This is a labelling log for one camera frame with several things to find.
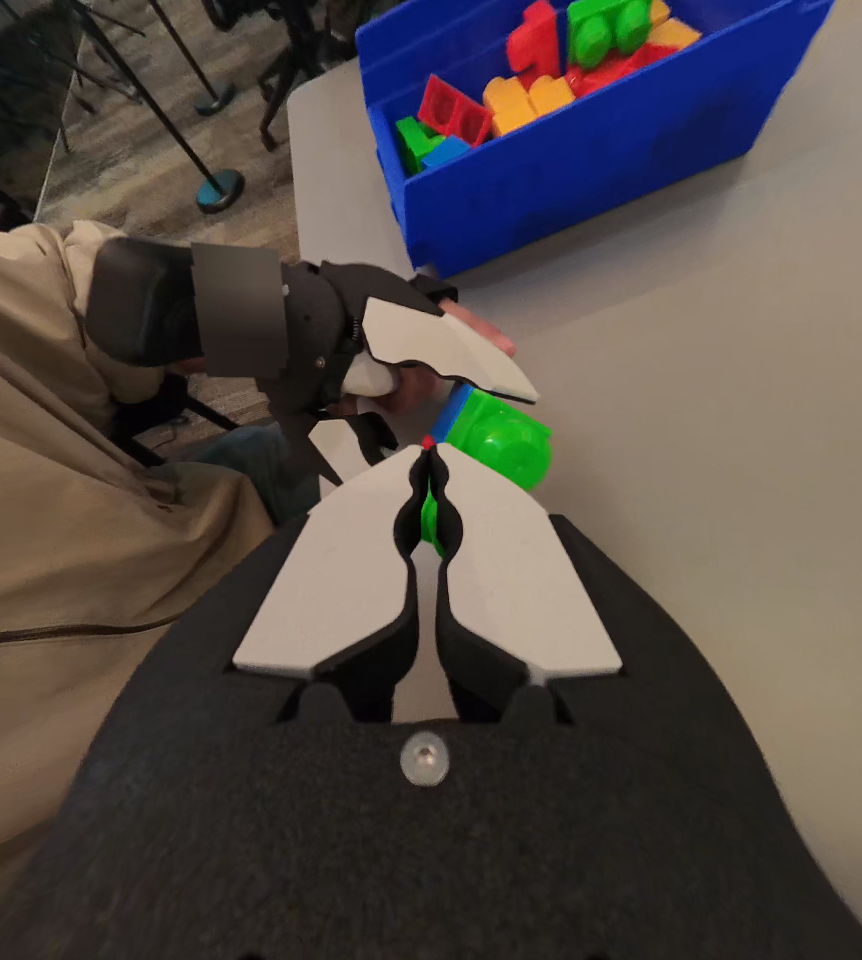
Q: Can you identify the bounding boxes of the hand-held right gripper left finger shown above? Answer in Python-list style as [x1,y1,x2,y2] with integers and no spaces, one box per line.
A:
[230,444,430,685]

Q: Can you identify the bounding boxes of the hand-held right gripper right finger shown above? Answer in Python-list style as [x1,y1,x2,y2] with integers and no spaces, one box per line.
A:
[430,444,625,688]

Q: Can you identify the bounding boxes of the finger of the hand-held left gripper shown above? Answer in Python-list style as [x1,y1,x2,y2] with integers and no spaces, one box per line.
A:
[358,294,541,405]
[307,413,403,490]

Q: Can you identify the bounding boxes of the blue mega block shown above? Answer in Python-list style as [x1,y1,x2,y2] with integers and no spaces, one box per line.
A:
[430,381,478,447]

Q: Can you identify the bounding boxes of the green mega block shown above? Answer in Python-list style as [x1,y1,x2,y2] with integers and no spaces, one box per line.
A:
[419,396,553,550]

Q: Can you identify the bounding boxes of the pile of colourful blocks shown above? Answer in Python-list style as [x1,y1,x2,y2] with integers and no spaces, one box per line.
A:
[395,0,703,175]

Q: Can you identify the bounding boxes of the person's left hand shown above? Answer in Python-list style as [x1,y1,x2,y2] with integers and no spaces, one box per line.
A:
[386,297,520,417]

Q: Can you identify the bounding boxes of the person's jeans leg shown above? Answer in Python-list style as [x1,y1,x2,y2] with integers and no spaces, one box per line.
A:
[176,419,322,522]

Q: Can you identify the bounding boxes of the blue storage bin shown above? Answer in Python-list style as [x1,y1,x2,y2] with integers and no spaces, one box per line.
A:
[355,0,838,280]

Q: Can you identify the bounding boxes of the black tripod stand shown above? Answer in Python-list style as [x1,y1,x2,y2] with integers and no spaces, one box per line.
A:
[68,0,249,214]

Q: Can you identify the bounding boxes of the person's beige jacket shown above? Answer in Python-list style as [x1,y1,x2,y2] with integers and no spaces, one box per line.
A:
[0,219,322,909]

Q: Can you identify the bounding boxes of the black chair base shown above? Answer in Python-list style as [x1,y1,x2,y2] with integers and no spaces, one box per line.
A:
[257,0,390,153]

